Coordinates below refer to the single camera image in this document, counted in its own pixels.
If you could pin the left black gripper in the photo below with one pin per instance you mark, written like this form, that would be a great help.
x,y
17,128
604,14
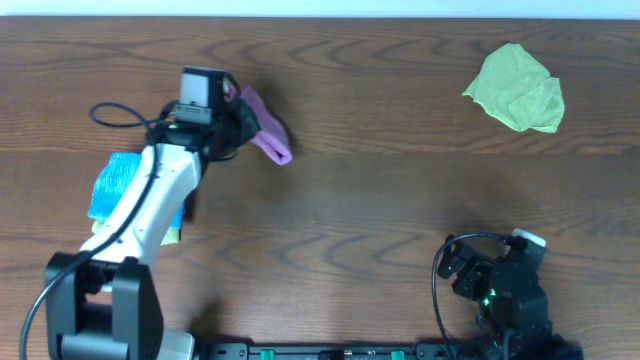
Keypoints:
x,y
242,122

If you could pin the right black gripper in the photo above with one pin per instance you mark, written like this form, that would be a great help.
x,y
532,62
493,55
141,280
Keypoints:
x,y
477,269

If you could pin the purple microfiber cloth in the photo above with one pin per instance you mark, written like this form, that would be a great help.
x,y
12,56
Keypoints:
x,y
272,138

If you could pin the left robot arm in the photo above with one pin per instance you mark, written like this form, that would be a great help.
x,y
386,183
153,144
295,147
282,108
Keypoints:
x,y
101,302

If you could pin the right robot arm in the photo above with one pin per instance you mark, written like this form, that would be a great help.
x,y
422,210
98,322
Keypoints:
x,y
499,273

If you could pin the folded green cloth in stack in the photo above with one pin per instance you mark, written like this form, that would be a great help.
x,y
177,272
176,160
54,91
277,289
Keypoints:
x,y
172,235

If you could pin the folded blue cloth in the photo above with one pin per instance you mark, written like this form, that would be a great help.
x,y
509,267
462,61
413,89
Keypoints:
x,y
112,183

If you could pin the crumpled green cloth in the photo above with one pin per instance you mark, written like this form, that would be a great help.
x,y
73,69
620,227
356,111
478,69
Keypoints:
x,y
518,91

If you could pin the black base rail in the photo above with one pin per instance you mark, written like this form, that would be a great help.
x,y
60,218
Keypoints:
x,y
421,351

